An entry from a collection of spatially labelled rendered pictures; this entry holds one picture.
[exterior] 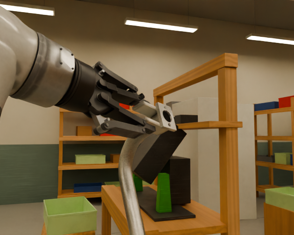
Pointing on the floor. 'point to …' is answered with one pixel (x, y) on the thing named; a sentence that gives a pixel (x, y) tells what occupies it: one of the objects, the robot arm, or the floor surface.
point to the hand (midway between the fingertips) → (150, 118)
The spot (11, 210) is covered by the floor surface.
